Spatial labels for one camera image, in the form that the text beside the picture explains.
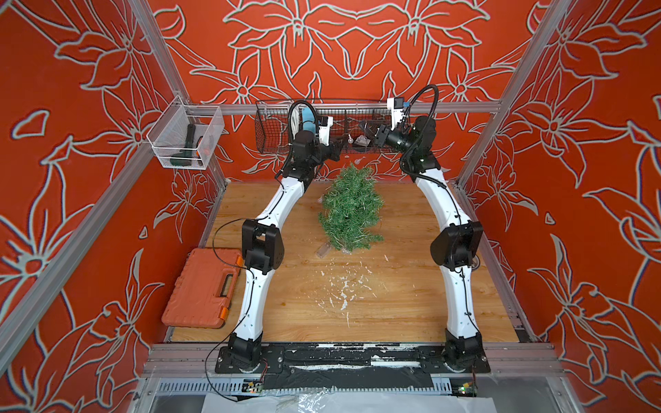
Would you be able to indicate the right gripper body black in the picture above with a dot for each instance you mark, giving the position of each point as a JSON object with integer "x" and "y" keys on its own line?
{"x": 401, "y": 141}

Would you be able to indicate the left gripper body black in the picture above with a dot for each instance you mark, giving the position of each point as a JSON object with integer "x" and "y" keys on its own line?
{"x": 320, "y": 155}

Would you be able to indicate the small green christmas tree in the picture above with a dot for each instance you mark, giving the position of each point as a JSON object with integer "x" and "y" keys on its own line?
{"x": 351, "y": 210}

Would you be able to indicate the clear bulb string lights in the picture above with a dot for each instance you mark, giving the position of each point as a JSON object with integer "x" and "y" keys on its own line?
{"x": 358, "y": 142}

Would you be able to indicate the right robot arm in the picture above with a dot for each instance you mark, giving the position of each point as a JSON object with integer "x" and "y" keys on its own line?
{"x": 456, "y": 245}

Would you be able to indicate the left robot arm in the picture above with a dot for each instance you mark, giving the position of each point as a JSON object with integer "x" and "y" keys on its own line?
{"x": 263, "y": 251}

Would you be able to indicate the light blue box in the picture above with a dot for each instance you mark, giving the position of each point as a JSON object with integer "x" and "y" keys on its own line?
{"x": 308, "y": 120}

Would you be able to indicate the clear battery pack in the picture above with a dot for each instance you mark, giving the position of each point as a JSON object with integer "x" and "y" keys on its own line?
{"x": 324, "y": 250}

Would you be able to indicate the dark green tool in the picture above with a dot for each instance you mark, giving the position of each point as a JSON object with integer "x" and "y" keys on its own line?
{"x": 185, "y": 156}

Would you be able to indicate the orange plastic tool case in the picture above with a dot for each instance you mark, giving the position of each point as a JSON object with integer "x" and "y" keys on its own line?
{"x": 202, "y": 296}

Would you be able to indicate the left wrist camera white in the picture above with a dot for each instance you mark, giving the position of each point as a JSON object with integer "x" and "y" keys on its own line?
{"x": 325, "y": 124}

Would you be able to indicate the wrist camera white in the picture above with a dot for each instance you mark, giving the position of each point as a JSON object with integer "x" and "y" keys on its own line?
{"x": 398, "y": 107}
{"x": 325, "y": 124}

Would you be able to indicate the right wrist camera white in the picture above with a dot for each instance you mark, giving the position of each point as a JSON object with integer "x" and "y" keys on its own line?
{"x": 398, "y": 107}

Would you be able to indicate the black wire wall basket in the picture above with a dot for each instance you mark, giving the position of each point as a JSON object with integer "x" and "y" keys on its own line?
{"x": 361, "y": 127}

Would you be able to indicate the clear plastic wall bin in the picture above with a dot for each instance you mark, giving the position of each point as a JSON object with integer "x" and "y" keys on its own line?
{"x": 185, "y": 136}

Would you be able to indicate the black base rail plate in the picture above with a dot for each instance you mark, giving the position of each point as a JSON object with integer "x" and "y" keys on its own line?
{"x": 299, "y": 366}

